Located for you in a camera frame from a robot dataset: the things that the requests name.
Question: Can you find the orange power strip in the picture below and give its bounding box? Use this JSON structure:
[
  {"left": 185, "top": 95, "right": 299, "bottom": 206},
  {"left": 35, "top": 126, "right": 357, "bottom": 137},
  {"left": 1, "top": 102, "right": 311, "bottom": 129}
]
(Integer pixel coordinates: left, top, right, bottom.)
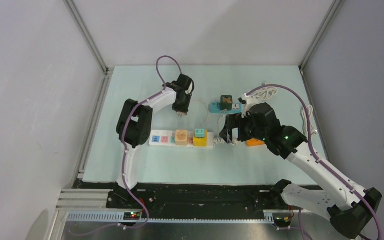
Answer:
[{"left": 245, "top": 138, "right": 265, "bottom": 147}]

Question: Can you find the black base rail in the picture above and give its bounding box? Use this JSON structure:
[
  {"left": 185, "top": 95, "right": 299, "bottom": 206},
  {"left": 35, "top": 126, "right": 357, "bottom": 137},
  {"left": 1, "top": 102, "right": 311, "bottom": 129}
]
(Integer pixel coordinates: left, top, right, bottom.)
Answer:
[{"left": 59, "top": 180, "right": 325, "bottom": 221}]

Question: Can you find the small teal plug adapter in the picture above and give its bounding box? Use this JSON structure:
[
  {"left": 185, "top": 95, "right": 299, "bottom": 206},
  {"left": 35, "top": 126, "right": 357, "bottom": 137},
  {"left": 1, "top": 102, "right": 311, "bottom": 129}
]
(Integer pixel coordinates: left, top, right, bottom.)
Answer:
[{"left": 194, "top": 128, "right": 206, "bottom": 138}]

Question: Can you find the white cable of teal strip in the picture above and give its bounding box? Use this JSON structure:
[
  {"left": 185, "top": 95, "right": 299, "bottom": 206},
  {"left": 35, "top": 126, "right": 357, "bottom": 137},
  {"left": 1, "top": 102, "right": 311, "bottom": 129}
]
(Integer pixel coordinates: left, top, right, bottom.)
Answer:
[{"left": 248, "top": 82, "right": 279, "bottom": 104}]

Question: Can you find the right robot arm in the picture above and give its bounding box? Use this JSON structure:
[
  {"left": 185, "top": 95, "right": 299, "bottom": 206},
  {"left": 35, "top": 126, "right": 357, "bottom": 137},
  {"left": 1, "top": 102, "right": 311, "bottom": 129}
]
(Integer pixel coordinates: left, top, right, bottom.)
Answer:
[{"left": 219, "top": 103, "right": 383, "bottom": 239}]

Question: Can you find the pink usb charger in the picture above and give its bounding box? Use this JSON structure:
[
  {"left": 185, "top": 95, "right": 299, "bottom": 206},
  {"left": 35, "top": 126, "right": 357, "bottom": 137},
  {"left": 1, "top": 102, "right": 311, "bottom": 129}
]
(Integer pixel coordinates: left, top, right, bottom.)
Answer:
[{"left": 177, "top": 111, "right": 187, "bottom": 118}]

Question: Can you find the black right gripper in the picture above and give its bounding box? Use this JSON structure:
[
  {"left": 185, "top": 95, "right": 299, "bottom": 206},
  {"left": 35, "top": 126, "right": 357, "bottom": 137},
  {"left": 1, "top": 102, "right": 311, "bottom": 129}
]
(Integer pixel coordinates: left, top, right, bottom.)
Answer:
[{"left": 219, "top": 112, "right": 268, "bottom": 143}]

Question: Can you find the white cable of orange strip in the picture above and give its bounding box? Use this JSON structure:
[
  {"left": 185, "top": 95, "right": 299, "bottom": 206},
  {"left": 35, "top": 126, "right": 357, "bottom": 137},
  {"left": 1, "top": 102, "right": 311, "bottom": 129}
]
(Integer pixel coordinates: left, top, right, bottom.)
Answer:
[{"left": 299, "top": 104, "right": 318, "bottom": 137}]

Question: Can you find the white multicolour power strip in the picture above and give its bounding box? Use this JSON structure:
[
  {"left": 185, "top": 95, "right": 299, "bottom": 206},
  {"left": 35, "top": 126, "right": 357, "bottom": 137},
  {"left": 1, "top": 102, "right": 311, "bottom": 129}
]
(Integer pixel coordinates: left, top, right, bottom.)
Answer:
[{"left": 148, "top": 130, "right": 215, "bottom": 149}]

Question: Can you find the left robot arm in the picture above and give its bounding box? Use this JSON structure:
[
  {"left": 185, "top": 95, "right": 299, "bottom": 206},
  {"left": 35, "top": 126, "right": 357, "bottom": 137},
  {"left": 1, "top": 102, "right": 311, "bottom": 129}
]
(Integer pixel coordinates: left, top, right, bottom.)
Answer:
[{"left": 116, "top": 74, "right": 195, "bottom": 208}]

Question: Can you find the beige cube socket adapter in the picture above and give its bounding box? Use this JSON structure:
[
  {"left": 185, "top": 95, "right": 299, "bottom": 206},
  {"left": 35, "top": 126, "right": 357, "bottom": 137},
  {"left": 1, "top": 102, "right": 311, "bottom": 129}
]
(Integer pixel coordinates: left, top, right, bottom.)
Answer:
[{"left": 174, "top": 129, "right": 189, "bottom": 146}]

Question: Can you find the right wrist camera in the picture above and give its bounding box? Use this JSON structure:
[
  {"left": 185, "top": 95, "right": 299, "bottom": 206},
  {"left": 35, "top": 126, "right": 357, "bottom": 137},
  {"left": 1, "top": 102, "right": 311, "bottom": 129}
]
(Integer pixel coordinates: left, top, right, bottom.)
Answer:
[{"left": 238, "top": 93, "right": 259, "bottom": 119}]

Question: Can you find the dark green dragon adapter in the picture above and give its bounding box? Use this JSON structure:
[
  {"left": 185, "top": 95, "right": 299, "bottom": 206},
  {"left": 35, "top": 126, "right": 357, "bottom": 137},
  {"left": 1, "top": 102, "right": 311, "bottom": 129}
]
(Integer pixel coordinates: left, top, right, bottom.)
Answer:
[{"left": 219, "top": 95, "right": 233, "bottom": 111}]

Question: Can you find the teal blue power strip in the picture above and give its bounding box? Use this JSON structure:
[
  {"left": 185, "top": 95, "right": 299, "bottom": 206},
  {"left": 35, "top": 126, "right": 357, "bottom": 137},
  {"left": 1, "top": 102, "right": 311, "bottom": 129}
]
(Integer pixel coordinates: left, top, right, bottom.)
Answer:
[{"left": 208, "top": 101, "right": 242, "bottom": 114}]

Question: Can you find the white cable with plug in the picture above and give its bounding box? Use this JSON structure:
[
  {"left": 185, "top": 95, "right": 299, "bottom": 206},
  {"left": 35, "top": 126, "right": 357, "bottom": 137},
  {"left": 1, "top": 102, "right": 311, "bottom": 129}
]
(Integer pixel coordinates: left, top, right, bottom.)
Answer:
[{"left": 213, "top": 135, "right": 239, "bottom": 147}]

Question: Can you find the yellow cube socket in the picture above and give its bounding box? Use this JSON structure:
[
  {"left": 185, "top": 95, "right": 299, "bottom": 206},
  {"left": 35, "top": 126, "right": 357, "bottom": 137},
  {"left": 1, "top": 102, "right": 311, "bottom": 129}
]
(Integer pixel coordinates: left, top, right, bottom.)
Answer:
[{"left": 193, "top": 129, "right": 208, "bottom": 148}]

